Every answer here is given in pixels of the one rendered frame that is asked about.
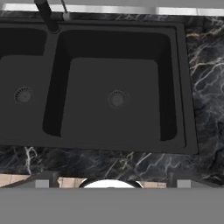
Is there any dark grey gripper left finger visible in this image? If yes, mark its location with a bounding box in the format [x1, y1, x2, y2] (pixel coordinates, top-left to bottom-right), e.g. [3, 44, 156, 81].
[8, 171, 60, 189]

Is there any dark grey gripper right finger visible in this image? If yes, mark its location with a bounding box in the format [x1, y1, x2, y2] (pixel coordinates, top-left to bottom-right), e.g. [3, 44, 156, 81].
[166, 171, 221, 189]

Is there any black double basin sink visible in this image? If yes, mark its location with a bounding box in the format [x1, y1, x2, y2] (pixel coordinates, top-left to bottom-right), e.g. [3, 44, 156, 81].
[0, 17, 200, 156]

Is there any white round thing black rim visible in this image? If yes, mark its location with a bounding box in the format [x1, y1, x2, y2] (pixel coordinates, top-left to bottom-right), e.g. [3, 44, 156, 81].
[78, 178, 144, 189]

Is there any black tap spout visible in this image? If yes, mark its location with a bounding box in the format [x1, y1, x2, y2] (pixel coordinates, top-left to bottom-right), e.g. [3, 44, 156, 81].
[33, 0, 61, 34]

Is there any grey tap lever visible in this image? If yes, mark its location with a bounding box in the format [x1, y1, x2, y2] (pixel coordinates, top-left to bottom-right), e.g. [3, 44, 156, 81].
[59, 0, 72, 22]

